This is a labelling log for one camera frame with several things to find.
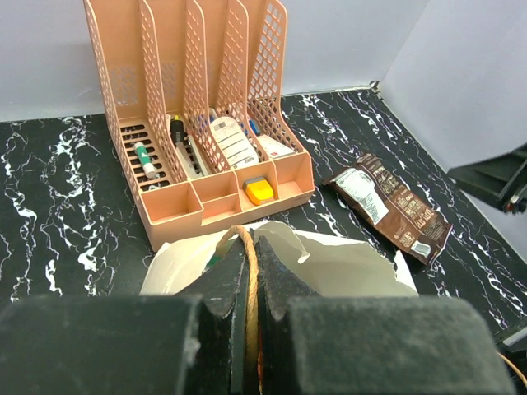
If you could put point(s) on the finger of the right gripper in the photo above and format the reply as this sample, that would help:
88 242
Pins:
500 181

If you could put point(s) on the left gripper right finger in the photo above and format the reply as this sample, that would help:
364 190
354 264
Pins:
311 344

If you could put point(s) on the green white glue stick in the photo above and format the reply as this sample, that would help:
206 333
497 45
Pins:
146 163

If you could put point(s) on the brown kettle chips bag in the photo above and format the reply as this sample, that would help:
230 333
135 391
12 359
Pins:
396 212

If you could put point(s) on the blue box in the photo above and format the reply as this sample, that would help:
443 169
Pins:
254 127

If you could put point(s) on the white label booklet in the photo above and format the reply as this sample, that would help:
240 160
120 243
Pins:
233 142

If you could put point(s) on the brown paper bag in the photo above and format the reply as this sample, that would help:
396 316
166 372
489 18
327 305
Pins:
331 266

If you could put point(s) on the green chips bag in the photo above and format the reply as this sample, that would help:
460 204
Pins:
215 259

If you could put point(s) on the black white stapler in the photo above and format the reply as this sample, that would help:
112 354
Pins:
187 151

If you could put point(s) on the pink plastic desk organizer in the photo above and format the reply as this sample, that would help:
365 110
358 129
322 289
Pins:
200 60

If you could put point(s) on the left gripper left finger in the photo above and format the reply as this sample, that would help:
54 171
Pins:
192 342

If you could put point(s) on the small white card box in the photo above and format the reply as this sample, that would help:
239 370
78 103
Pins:
274 148

